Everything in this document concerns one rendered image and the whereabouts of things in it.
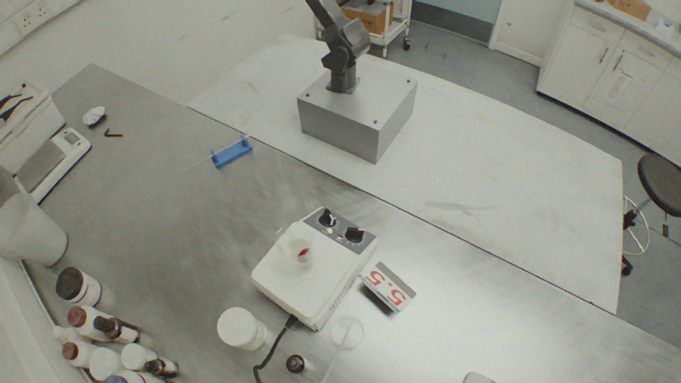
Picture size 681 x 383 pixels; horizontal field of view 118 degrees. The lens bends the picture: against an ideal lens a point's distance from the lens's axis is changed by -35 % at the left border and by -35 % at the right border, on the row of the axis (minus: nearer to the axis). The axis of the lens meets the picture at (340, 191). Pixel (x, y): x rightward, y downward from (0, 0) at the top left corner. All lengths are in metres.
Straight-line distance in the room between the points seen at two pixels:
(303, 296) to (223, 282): 0.19
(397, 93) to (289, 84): 0.35
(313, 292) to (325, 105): 0.39
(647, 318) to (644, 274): 0.28
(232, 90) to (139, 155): 0.33
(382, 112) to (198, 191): 0.44
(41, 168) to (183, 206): 0.54
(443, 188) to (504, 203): 0.14
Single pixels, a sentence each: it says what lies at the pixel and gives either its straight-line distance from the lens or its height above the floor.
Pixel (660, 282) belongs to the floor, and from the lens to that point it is 2.43.
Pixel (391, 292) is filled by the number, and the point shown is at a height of 0.92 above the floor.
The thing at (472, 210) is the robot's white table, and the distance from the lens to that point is 0.67.
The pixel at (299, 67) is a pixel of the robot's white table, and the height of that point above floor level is 0.90.
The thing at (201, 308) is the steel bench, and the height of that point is 0.90.
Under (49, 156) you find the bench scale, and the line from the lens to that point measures 1.12.
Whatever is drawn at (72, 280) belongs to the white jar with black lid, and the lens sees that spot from 0.71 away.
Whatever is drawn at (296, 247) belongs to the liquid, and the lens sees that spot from 0.47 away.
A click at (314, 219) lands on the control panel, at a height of 0.96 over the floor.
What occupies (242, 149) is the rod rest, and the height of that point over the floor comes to 0.91.
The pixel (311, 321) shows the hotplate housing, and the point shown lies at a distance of 0.48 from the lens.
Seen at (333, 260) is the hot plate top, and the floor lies 0.99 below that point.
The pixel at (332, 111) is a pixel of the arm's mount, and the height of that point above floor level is 1.01.
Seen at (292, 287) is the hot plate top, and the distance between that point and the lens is 0.47.
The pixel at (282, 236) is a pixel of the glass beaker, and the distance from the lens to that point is 0.45.
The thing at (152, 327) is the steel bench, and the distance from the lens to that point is 0.65.
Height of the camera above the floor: 1.43
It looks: 55 degrees down
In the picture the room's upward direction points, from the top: 3 degrees counter-clockwise
